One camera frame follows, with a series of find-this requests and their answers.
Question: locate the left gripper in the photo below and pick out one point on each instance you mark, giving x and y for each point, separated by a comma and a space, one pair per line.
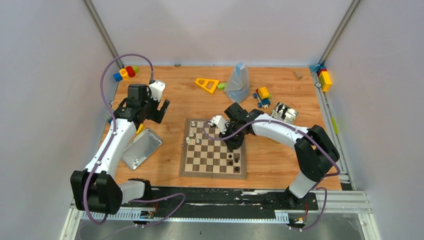
154, 108

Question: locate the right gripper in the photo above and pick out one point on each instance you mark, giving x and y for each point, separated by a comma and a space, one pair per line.
233, 145

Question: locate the wooden chess board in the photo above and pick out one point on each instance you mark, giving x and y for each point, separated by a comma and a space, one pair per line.
207, 158

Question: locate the yellow tin with chess pieces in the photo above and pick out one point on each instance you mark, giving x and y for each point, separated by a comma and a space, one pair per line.
284, 113

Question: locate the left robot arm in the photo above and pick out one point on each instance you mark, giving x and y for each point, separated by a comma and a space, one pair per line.
94, 188

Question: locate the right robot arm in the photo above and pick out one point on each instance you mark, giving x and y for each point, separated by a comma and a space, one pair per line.
316, 154

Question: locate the small yellow block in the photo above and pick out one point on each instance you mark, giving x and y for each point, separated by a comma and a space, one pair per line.
140, 128

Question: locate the silver tin lid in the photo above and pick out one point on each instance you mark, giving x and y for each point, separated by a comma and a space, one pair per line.
141, 148

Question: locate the colourful cylinder blocks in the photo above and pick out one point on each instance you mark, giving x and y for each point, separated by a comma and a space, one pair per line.
126, 73

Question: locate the toy brick car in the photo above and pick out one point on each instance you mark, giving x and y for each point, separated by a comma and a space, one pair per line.
263, 97

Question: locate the green block by bag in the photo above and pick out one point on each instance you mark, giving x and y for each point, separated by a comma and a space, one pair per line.
221, 86

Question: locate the yellow triangle block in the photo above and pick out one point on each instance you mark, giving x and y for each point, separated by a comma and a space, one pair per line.
209, 85

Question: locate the brown wooden block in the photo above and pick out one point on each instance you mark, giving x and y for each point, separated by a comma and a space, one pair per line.
298, 75

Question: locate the stacked duplo bricks corner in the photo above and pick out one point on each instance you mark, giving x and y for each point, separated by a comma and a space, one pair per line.
323, 76

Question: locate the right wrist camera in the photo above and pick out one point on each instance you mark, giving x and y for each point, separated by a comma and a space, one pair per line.
218, 121

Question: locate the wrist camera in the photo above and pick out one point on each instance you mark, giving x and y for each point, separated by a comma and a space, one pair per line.
156, 90
218, 121

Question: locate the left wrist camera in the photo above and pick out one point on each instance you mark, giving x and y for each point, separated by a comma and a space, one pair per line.
156, 90

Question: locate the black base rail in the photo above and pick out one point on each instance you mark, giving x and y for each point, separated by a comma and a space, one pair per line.
224, 203

